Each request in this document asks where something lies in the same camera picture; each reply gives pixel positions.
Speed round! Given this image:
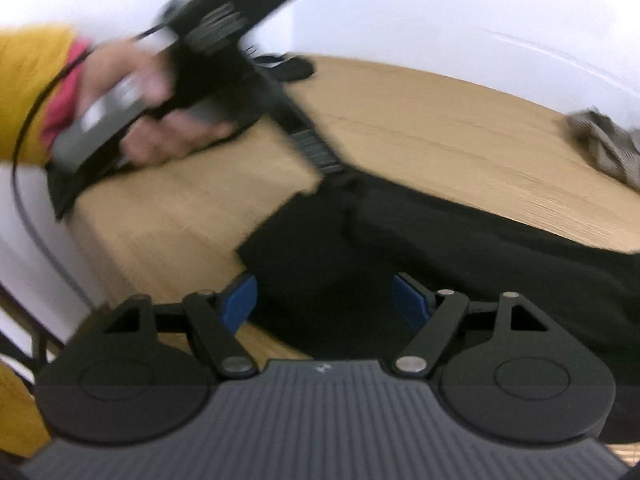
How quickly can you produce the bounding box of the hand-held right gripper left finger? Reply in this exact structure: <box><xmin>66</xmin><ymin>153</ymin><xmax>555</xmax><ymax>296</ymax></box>
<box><xmin>99</xmin><ymin>274</ymin><xmax>259</xmax><ymax>378</ymax></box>

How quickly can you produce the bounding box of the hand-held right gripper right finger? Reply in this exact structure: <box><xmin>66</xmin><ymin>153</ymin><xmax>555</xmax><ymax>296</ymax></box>
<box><xmin>392</xmin><ymin>272</ymin><xmax>551</xmax><ymax>378</ymax></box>

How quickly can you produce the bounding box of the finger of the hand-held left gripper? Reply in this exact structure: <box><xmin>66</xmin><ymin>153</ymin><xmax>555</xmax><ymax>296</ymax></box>
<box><xmin>247</xmin><ymin>57</ymin><xmax>348</xmax><ymax>178</ymax></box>

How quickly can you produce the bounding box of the black garment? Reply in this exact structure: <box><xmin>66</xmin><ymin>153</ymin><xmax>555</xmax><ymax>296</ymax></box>
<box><xmin>234</xmin><ymin>170</ymin><xmax>640</xmax><ymax>388</ymax></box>

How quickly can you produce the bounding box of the person's left forearm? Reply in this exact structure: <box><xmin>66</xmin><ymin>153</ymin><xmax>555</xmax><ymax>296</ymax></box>
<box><xmin>0</xmin><ymin>24</ymin><xmax>97</xmax><ymax>167</ymax></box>

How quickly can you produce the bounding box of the black clothes pile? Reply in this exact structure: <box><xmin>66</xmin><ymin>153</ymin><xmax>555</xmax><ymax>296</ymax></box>
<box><xmin>254</xmin><ymin>52</ymin><xmax>317</xmax><ymax>82</ymax></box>

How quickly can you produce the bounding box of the person's left hand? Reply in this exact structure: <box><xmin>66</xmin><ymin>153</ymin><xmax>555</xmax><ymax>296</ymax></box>
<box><xmin>79</xmin><ymin>39</ymin><xmax>237</xmax><ymax>167</ymax></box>

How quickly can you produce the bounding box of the person's yellow clothing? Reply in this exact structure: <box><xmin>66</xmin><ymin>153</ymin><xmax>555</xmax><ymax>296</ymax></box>
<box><xmin>0</xmin><ymin>359</ymin><xmax>53</xmax><ymax>458</ymax></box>

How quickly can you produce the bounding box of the grey checked cloth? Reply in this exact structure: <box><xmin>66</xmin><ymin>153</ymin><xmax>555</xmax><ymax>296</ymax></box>
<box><xmin>564</xmin><ymin>106</ymin><xmax>640</xmax><ymax>187</ymax></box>

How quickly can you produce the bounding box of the dark metal frame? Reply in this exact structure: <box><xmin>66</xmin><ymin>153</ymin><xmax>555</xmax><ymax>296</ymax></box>
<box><xmin>0</xmin><ymin>282</ymin><xmax>56</xmax><ymax>391</ymax></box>

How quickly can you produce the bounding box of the black cable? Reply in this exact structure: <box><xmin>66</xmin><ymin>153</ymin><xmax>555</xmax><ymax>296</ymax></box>
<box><xmin>11</xmin><ymin>22</ymin><xmax>173</xmax><ymax>311</ymax></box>

